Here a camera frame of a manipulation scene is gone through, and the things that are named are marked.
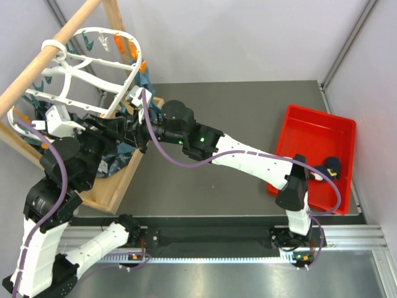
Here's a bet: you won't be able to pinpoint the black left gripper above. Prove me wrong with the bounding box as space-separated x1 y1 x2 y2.
68 112 127 189

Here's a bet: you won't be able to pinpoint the teal blue garment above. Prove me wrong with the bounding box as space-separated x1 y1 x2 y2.
115 61 163 141

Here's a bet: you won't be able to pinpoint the white round clip hanger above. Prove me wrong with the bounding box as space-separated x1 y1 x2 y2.
6 26 147 137

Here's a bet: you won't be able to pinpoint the navy sock with yellow tag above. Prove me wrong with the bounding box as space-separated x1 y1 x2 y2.
309 156 341 182

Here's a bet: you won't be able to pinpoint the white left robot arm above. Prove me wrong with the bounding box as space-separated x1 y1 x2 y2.
2 115 142 297

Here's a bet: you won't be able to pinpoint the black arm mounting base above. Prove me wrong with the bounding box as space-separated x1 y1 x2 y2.
71 214 328 271

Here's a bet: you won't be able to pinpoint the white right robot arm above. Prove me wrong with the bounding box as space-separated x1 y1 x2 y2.
127 97 313 246

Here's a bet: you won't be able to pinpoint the dark leaf-print shorts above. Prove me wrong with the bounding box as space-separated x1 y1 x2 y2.
21 102 134 179

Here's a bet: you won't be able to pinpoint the wooden round rod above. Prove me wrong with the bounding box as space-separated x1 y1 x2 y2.
1 0 102 119

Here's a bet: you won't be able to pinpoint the red plastic bin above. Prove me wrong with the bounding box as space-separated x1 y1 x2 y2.
275 104 356 215

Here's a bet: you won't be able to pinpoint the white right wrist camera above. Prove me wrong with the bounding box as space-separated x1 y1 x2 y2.
126 86 153 109

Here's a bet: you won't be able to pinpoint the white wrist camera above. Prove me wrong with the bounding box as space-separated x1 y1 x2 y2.
32 105 85 138
126 86 153 109

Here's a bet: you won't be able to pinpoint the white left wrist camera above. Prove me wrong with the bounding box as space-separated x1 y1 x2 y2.
32 105 85 138

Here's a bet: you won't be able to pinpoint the wooden rack frame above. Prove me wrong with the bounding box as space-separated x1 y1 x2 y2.
0 0 165 215

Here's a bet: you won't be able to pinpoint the aluminium rail frame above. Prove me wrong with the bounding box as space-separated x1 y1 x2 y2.
70 225 396 297

